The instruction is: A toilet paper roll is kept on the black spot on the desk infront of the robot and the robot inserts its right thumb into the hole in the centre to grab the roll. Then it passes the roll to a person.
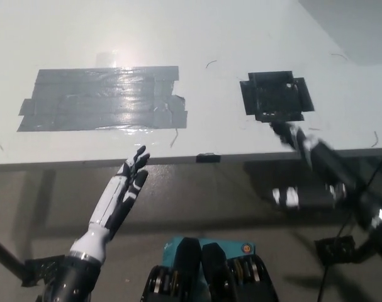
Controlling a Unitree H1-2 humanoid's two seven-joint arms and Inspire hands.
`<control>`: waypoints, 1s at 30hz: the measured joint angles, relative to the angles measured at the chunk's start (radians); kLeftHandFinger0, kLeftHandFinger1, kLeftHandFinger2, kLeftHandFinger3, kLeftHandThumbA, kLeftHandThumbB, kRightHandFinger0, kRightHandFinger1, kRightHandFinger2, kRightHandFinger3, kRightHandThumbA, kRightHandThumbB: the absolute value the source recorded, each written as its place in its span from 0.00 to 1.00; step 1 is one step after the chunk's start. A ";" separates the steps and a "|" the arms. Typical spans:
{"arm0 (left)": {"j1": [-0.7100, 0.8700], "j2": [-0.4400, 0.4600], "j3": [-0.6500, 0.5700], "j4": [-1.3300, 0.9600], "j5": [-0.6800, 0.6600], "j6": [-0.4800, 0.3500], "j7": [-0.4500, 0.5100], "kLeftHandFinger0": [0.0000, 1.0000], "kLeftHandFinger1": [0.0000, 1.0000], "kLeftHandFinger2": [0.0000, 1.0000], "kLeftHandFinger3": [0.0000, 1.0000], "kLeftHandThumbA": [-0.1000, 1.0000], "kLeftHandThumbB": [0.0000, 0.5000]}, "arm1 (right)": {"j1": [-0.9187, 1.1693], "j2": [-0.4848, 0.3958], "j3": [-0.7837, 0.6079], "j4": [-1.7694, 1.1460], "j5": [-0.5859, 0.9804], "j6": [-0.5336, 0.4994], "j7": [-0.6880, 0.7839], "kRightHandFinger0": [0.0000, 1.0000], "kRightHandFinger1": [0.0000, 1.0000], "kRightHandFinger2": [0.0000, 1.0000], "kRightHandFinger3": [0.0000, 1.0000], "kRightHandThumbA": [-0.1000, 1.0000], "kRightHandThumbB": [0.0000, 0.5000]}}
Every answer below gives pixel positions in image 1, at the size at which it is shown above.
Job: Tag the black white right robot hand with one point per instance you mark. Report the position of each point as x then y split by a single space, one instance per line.
332 170

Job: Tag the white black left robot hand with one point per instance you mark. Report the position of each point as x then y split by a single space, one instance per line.
115 201

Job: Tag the black teal robot torso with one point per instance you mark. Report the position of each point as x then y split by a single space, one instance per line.
209 277

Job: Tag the black tape square patch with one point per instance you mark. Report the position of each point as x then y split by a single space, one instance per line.
272 94

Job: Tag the grey duct tape patch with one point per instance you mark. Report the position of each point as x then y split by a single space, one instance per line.
93 100

